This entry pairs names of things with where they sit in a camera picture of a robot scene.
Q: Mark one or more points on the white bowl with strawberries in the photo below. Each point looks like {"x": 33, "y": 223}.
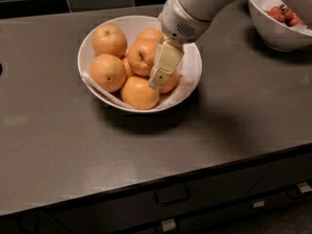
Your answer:
{"x": 277, "y": 35}

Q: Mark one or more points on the orange front bottom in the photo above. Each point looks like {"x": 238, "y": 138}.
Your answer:
{"x": 138, "y": 94}

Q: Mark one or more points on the red strawberries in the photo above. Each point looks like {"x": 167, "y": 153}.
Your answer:
{"x": 285, "y": 15}

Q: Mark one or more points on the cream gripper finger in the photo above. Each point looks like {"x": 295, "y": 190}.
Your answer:
{"x": 167, "y": 58}

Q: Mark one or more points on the dark upper drawer front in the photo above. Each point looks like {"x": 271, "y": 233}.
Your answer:
{"x": 132, "y": 207}

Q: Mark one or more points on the white bowl with oranges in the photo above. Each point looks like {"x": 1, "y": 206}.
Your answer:
{"x": 132, "y": 26}

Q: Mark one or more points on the dark right drawer front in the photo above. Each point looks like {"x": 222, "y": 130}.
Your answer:
{"x": 283, "y": 173}

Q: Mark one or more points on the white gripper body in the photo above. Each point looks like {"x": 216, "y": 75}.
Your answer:
{"x": 177, "y": 21}

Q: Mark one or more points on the white paper bowl liner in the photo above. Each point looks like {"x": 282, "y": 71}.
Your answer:
{"x": 190, "y": 70}

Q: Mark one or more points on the black drawer handle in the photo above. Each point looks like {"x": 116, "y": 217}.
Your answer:
{"x": 171, "y": 195}

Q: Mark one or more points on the dark lower drawer front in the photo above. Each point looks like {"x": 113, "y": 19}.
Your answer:
{"x": 199, "y": 222}

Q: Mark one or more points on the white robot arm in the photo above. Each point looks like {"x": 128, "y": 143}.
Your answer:
{"x": 206, "y": 10}

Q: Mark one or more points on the small hidden orange centre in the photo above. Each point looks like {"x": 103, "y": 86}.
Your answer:
{"x": 129, "y": 71}

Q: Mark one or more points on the dark drawer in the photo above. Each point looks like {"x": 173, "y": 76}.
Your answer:
{"x": 199, "y": 222}
{"x": 283, "y": 173}
{"x": 132, "y": 207}

